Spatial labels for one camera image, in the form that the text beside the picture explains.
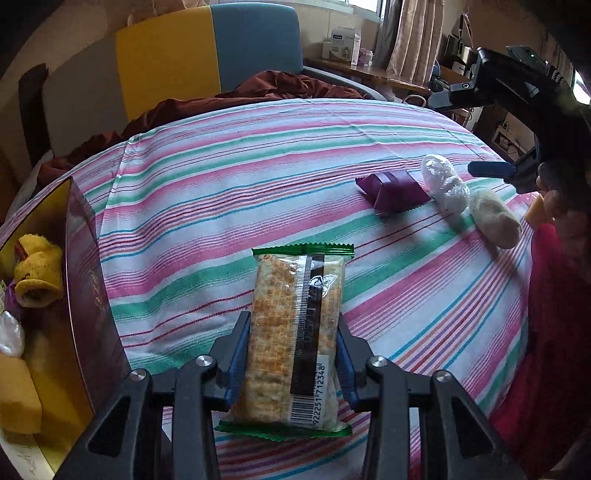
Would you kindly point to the yellow sponge block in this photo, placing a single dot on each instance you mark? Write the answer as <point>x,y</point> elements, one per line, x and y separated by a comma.
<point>535,213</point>
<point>18,397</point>

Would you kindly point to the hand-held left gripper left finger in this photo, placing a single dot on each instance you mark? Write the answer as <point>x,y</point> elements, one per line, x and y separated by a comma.
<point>240,364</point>

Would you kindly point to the green cracker packet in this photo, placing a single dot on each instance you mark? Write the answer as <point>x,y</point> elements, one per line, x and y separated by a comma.
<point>295,337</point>

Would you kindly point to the striped bed sheet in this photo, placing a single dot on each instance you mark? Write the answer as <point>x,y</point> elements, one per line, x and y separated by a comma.
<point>277,161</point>

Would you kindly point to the white cardboard box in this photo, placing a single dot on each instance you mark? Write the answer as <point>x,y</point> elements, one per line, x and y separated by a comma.
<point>341,45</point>

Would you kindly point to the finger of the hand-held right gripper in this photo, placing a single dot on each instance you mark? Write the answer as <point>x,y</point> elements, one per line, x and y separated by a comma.
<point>455,94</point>
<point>489,168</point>

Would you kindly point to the person's right hand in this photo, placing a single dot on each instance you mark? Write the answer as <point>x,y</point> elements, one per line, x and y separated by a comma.
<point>551,198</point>

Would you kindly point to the maroon gift box gold inside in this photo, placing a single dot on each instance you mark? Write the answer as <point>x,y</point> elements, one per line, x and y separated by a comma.
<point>87,300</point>

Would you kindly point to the window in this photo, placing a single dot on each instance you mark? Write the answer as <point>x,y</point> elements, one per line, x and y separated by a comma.
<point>364,7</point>

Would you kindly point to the person's red clothing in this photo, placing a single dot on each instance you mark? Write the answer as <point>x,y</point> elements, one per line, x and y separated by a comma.
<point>558,332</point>

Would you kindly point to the beige curtain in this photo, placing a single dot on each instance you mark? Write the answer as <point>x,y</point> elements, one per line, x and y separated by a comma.
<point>413,37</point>

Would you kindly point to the white plastic bundle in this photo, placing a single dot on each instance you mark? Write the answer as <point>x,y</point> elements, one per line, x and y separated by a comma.
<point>10,334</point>
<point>436,171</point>
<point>452,196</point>

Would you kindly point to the purple snack packet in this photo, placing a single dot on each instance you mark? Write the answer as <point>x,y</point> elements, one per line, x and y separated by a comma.
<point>395,194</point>

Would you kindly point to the dark red blanket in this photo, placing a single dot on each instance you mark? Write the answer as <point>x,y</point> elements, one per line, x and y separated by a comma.
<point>258,90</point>

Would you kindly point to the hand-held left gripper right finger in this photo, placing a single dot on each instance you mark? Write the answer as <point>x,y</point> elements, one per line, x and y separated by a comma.
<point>345,364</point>

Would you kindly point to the wooden desk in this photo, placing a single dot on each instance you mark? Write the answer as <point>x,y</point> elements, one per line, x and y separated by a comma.
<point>369,74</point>

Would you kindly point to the grey yellow blue headboard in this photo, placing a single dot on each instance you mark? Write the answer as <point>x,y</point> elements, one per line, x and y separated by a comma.
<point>184,55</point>

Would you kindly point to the grey bed frame rail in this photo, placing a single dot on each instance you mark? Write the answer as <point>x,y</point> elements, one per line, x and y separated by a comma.
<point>351,81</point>

